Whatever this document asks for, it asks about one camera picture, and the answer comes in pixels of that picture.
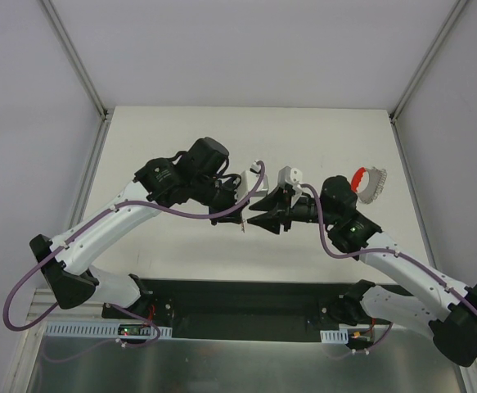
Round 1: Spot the red-handled metal keyring organizer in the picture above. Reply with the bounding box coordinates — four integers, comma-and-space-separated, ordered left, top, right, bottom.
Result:
350, 167, 387, 205

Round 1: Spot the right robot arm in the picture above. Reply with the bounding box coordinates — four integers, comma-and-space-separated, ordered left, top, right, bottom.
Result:
248, 175, 477, 367

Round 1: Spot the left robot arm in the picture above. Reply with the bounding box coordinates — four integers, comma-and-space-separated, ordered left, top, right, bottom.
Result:
29, 137, 266, 318

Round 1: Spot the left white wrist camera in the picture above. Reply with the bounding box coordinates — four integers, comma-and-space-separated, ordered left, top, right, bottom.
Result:
235, 161, 268, 201

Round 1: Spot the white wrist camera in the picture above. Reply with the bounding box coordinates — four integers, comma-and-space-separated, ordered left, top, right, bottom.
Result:
277, 166, 303, 195
235, 161, 268, 201

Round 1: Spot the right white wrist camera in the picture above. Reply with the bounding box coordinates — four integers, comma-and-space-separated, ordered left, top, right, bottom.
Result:
277, 166, 303, 195

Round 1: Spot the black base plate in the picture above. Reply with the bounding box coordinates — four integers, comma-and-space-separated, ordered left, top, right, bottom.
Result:
101, 278, 390, 341

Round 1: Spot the right aluminium frame post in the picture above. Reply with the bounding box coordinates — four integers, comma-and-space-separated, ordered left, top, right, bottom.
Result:
389, 0, 472, 122

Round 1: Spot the aluminium frame post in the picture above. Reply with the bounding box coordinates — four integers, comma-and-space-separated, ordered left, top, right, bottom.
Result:
37, 0, 109, 120
389, 0, 472, 122

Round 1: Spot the right white cable duct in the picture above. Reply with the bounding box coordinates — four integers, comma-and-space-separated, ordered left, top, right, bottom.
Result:
320, 328, 349, 345

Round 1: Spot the white cable duct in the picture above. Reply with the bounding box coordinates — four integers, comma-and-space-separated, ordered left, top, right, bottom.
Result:
45, 322, 157, 340
320, 328, 349, 345

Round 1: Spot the left white cable duct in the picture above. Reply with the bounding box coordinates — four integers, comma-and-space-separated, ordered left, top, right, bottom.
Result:
45, 322, 157, 340

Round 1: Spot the left aluminium frame post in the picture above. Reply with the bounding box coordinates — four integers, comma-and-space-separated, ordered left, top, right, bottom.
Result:
37, 0, 109, 120

